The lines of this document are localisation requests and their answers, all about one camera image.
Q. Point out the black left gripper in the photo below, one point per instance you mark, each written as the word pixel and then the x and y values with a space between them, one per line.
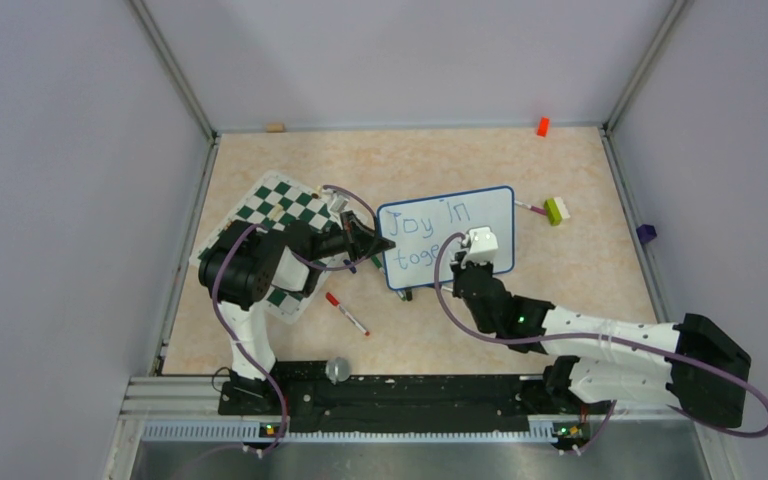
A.
pixel 355 238

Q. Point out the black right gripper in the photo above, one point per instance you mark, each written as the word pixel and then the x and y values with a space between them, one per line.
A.
pixel 457 268

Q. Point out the blue framed whiteboard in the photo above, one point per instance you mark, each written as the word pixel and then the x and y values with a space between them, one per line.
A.
pixel 419 227

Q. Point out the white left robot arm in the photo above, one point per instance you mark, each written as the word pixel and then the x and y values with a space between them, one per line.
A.
pixel 245 263

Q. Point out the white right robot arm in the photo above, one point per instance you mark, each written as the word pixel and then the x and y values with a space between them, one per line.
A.
pixel 599 359

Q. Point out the green cap marker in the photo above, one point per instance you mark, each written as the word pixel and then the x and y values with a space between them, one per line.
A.
pixel 376 262

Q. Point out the red cap marker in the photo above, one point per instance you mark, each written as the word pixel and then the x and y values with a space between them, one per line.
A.
pixel 347 314

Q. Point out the green white chessboard mat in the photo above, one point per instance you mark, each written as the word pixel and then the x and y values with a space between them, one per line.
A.
pixel 273 201

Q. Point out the light wooden chess piece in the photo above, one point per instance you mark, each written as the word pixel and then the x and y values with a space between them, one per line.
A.
pixel 276 213

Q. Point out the purple cap marker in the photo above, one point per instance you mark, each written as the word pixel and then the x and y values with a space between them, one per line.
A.
pixel 530 207

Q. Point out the green white toy brick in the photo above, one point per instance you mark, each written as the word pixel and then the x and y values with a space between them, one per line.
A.
pixel 556 211

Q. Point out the grey round knob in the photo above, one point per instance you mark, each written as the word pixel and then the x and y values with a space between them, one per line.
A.
pixel 337 370

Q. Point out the wooden cork piece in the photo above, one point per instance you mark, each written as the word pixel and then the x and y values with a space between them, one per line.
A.
pixel 276 127

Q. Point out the purple toy block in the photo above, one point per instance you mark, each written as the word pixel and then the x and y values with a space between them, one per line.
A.
pixel 646 233

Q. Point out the orange toy block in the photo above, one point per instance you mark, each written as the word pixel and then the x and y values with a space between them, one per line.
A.
pixel 543 127

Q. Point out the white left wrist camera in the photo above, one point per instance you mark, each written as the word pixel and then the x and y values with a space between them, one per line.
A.
pixel 336 201

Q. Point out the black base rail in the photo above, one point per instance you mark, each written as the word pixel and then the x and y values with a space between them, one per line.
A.
pixel 400 404

